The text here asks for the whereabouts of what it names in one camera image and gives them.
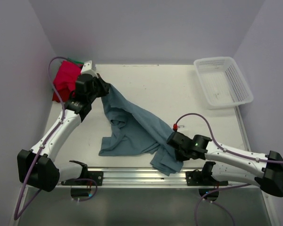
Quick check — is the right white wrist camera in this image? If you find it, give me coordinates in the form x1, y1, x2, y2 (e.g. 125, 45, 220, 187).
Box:
173, 123, 187, 132

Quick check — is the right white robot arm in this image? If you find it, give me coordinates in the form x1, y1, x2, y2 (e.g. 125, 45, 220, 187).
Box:
167, 131, 283, 197

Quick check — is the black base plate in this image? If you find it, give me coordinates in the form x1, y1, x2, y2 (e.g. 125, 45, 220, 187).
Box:
87, 170, 104, 186
185, 169, 229, 186

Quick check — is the blue-grey t shirt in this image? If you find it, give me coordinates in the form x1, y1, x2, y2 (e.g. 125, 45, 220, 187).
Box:
99, 86, 183, 176

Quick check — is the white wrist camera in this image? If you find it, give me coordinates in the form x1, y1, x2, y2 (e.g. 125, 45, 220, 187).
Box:
81, 60, 97, 77
173, 123, 187, 132

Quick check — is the red folded t shirt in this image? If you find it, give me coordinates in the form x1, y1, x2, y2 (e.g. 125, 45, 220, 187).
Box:
53, 61, 83, 102

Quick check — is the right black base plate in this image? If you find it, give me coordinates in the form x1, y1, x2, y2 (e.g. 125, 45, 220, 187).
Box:
185, 169, 229, 186

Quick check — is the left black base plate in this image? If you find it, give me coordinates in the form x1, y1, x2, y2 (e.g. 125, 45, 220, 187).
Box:
87, 170, 104, 186

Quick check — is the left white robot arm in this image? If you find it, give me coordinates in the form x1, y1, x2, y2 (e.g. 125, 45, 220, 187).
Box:
17, 73, 110, 192

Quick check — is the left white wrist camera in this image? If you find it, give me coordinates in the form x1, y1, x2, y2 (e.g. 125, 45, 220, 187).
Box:
81, 60, 97, 77

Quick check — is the aluminium mounting rail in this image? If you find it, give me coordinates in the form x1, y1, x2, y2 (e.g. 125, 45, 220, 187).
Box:
56, 166, 267, 189

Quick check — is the white plastic basket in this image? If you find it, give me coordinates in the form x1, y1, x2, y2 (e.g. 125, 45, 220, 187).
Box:
193, 56, 254, 109

